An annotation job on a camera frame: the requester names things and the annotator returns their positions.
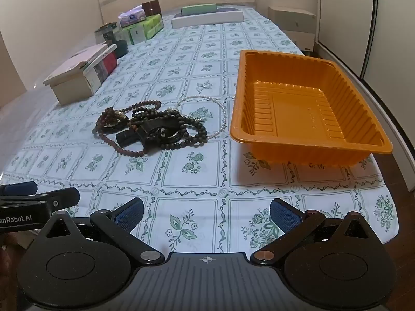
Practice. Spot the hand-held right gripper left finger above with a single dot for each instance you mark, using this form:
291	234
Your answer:
129	214

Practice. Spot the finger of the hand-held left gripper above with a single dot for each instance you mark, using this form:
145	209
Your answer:
61	197
19	188

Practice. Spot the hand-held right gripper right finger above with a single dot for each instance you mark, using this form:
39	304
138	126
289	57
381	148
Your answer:
286	215

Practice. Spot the orange plastic tray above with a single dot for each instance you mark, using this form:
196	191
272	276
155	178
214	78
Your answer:
246	103

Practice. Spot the beige cardboard box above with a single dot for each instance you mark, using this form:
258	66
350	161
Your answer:
73	87

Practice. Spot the grey patterned book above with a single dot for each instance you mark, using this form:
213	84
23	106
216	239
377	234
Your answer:
99	73

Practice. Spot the red book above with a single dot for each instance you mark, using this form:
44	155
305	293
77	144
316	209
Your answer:
110	63

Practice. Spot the floral checked tablecloth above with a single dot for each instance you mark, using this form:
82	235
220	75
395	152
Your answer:
194	71

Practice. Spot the dark green jar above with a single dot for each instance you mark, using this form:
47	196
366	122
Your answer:
121	48

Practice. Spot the green tissue boxes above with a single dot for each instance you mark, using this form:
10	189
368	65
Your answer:
107	32

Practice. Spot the white and green tissue box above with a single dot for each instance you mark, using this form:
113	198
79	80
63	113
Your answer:
136	34

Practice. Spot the white nightstand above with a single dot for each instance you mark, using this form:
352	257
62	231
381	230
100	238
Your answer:
291	26

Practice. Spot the green tissue pack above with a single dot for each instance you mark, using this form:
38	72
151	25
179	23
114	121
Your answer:
153	25

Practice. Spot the purple tissue pack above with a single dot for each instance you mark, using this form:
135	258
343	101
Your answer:
132	16

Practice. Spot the brown box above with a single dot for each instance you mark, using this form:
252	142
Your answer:
152	7

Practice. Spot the white wardrobe doors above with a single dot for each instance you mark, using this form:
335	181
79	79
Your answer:
366	22

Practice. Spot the long white box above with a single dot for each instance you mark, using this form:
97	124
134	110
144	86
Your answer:
207	19

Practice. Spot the long green box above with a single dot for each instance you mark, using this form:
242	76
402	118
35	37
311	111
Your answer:
198	8

